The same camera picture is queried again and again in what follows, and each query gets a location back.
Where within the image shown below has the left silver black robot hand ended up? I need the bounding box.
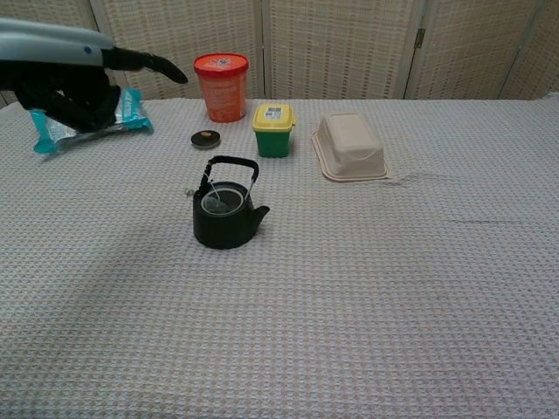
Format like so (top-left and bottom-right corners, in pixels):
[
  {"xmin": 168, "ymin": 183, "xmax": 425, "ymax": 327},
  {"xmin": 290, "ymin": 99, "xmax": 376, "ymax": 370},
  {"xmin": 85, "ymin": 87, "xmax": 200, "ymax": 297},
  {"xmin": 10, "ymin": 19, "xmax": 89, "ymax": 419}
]
[{"xmin": 0, "ymin": 17, "xmax": 190, "ymax": 134}]

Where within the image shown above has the grey tea bag with tag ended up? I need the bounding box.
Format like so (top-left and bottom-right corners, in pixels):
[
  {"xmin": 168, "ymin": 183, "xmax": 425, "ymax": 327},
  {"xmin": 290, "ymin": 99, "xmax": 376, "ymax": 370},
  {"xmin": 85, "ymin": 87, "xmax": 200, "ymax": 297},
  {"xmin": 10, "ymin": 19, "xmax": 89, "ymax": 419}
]
[{"xmin": 183, "ymin": 181, "xmax": 235, "ymax": 216}]

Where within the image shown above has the teal snack packet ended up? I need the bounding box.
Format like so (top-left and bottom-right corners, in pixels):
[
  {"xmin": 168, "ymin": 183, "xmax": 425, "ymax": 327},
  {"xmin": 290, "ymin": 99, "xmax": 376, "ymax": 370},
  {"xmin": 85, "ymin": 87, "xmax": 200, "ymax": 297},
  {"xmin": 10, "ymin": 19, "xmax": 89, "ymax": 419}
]
[{"xmin": 29, "ymin": 86, "xmax": 155, "ymax": 155}]

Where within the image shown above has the black teapot lid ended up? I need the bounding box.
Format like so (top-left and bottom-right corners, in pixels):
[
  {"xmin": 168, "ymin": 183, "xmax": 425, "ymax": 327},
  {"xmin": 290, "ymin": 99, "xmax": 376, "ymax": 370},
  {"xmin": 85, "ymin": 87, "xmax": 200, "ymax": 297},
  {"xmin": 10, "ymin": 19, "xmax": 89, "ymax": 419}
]
[{"xmin": 190, "ymin": 129, "xmax": 221, "ymax": 151}]

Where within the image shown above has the black cast iron teapot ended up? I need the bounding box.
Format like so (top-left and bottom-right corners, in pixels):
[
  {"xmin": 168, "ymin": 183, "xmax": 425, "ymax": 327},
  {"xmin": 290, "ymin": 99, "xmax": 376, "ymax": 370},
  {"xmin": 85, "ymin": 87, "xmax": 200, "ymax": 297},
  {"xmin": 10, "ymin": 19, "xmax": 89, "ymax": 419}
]
[{"xmin": 192, "ymin": 155, "xmax": 271, "ymax": 251}]

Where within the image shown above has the orange canister with red lid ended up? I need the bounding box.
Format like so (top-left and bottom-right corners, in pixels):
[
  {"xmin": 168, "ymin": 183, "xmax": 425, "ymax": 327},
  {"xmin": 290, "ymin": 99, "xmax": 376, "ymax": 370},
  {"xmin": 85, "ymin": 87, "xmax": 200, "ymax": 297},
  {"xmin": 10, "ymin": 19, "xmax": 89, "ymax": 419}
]
[{"xmin": 193, "ymin": 52, "xmax": 250, "ymax": 123}]

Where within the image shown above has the green container with yellow lid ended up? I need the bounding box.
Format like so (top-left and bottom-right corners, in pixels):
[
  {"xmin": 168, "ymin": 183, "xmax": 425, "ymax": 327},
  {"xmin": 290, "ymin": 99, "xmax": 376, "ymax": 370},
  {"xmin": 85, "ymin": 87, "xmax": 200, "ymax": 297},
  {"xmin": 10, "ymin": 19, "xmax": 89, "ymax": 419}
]
[{"xmin": 252, "ymin": 103, "xmax": 298, "ymax": 159}]

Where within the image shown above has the woven wicker folding screen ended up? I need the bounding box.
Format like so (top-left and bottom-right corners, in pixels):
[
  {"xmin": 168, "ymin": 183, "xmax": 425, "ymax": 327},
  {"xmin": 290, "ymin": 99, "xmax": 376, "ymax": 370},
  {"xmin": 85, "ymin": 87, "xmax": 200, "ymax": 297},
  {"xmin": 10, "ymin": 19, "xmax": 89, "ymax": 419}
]
[{"xmin": 0, "ymin": 0, "xmax": 559, "ymax": 108}]

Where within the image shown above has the beige paper pulp box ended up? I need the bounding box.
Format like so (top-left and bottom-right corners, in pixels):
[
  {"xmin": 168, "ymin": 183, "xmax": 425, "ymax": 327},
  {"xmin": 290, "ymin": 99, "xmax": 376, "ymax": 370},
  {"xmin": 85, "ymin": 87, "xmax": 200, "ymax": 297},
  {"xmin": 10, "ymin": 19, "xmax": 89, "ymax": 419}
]
[{"xmin": 310, "ymin": 113, "xmax": 392, "ymax": 182}]

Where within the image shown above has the beige waffle weave tablecloth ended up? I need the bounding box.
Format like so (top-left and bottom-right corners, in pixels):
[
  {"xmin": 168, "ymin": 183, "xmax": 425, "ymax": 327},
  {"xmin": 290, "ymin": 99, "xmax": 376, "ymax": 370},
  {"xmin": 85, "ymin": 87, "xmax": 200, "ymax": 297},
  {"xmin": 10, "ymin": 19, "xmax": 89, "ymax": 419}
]
[{"xmin": 0, "ymin": 93, "xmax": 559, "ymax": 419}]

